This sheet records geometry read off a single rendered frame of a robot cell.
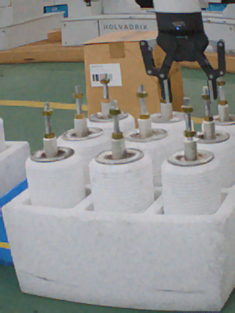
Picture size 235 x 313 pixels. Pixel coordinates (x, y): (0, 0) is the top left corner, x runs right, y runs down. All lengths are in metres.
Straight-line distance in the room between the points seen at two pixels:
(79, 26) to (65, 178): 2.75
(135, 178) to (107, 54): 1.15
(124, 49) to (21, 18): 2.32
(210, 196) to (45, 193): 0.27
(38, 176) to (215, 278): 0.34
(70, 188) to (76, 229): 0.08
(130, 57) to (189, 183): 1.17
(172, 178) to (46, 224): 0.22
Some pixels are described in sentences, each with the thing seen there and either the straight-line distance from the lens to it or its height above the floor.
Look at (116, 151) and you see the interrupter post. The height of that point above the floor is 0.26.
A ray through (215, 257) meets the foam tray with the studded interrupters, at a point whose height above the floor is 0.12.
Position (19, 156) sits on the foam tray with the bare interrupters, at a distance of 1.52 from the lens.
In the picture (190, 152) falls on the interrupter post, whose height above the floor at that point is 0.26.
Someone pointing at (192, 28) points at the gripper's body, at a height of 0.47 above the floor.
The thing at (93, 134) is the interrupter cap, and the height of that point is 0.25.
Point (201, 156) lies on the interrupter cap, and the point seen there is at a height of 0.25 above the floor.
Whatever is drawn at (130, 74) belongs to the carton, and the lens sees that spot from 2.19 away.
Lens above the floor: 0.58
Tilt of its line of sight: 17 degrees down
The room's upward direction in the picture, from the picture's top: 6 degrees counter-clockwise
